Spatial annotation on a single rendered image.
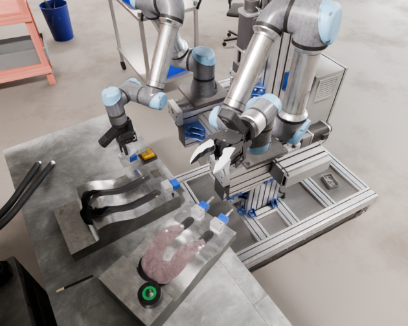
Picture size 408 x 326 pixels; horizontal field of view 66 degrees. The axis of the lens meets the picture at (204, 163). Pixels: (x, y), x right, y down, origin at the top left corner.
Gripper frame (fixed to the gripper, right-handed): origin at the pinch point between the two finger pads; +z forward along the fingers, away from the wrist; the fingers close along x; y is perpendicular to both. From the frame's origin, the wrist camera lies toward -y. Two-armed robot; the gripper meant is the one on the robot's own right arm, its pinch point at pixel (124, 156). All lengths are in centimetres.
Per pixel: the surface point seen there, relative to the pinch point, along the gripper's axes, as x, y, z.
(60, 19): 363, 49, 51
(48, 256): -22, -47, 14
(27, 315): -41, -60, 16
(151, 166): -7.8, 9.6, 6.4
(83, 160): 25.1, -16.6, 13.3
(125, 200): -19.5, -9.6, 6.6
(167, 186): -25.4, 8.9, 4.4
